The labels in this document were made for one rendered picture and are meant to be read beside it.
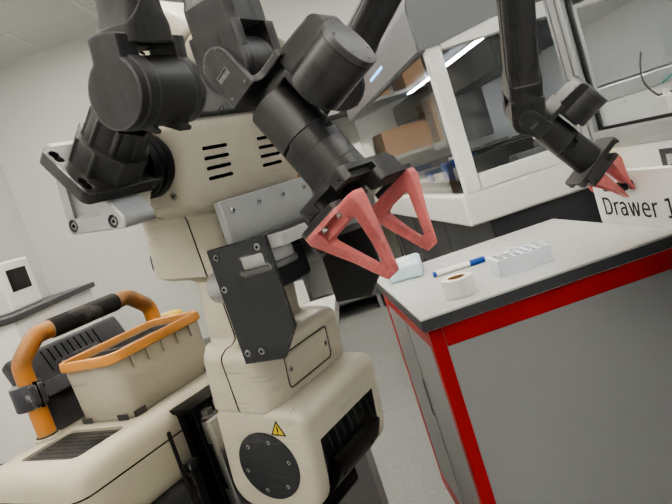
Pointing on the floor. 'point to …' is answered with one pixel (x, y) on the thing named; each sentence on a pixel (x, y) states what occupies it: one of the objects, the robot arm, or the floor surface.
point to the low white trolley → (547, 367)
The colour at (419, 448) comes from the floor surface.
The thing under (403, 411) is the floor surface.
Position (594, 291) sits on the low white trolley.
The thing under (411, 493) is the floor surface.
